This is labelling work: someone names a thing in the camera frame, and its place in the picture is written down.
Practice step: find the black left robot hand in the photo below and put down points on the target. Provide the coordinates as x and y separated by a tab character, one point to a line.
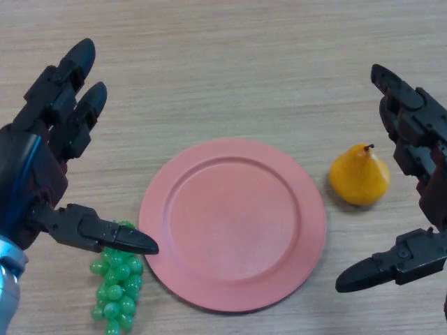
31	164

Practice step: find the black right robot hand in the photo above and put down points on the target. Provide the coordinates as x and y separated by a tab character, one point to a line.
419	118

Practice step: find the yellow pear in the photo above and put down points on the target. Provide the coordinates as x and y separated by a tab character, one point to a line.
359	178

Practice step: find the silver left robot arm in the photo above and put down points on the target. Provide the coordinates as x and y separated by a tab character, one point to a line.
8	279

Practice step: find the pink round plate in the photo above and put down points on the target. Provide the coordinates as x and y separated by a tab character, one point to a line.
232	227

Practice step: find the green grape bunch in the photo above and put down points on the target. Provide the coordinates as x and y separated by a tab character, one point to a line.
117	289

